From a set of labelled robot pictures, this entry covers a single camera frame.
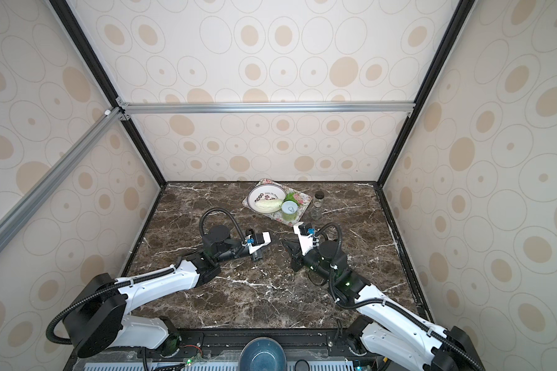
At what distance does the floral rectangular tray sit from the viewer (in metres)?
1.06

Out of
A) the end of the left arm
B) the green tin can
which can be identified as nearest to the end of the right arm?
the end of the left arm

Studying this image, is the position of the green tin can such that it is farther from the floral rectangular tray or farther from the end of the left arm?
the end of the left arm

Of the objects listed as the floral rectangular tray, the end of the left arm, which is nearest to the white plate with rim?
the floral rectangular tray

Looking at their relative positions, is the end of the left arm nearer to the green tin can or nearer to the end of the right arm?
the end of the right arm

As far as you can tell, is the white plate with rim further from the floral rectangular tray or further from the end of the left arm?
the end of the left arm

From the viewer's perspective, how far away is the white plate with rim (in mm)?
1124

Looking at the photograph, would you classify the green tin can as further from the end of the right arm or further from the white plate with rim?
the end of the right arm

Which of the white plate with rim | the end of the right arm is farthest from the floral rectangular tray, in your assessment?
the end of the right arm

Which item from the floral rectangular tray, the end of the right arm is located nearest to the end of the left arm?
the end of the right arm
